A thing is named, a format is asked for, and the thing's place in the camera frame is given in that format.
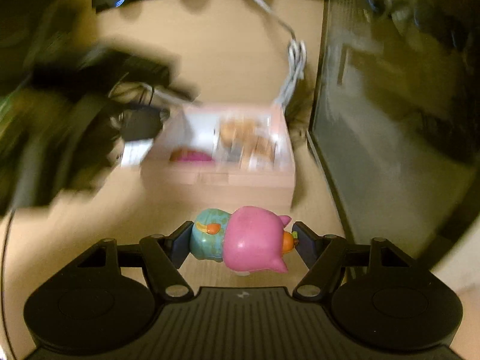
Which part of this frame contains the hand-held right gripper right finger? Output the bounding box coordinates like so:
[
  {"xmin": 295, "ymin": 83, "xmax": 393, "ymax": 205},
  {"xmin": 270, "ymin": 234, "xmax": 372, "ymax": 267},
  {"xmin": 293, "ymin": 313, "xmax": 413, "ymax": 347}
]
[{"xmin": 290, "ymin": 221, "xmax": 432, "ymax": 301}]

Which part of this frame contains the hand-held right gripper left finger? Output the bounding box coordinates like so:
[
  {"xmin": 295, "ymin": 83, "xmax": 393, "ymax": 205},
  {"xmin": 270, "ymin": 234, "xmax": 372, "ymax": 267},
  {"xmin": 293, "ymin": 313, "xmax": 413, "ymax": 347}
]
[{"xmin": 77, "ymin": 220, "xmax": 194, "ymax": 301}]

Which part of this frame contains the pink pig toy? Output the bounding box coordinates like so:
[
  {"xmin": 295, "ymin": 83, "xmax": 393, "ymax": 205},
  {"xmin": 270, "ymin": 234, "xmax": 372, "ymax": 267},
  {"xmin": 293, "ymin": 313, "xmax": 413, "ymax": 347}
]
[{"xmin": 188, "ymin": 205, "xmax": 299, "ymax": 275}]

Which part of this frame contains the pink cardboard box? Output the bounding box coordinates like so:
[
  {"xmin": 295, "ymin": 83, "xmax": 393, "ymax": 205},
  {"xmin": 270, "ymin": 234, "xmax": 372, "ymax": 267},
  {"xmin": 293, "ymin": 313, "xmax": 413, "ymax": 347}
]
[{"xmin": 140, "ymin": 103, "xmax": 297, "ymax": 211}]

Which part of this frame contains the black plush toy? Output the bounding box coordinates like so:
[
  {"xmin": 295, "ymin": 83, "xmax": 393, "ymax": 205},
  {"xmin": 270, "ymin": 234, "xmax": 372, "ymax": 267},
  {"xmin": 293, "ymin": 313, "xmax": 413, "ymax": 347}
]
[{"xmin": 120, "ymin": 107, "xmax": 169, "ymax": 141}]

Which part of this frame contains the pink toy strainer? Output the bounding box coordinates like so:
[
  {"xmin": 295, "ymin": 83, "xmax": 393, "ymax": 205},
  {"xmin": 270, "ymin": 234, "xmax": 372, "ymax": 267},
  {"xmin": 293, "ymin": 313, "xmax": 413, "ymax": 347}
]
[{"xmin": 169, "ymin": 148, "xmax": 214, "ymax": 164}]

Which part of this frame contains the brown snack packet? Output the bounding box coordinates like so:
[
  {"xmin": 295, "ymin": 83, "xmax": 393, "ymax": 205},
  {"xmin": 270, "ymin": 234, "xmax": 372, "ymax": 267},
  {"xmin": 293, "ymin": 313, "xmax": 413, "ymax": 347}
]
[{"xmin": 253, "ymin": 133, "xmax": 279, "ymax": 167}]

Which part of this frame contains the yellow bread packet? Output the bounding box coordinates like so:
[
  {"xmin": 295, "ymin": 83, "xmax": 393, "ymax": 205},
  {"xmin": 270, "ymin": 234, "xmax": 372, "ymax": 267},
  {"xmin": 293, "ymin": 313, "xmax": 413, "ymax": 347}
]
[{"xmin": 214, "ymin": 116, "xmax": 257, "ymax": 158}]

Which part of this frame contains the grey tied cable bundle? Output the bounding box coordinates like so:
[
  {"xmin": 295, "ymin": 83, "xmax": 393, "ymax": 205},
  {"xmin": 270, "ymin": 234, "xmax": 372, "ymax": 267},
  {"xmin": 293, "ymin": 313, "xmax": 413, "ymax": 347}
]
[{"xmin": 238, "ymin": 0, "xmax": 308, "ymax": 107}]

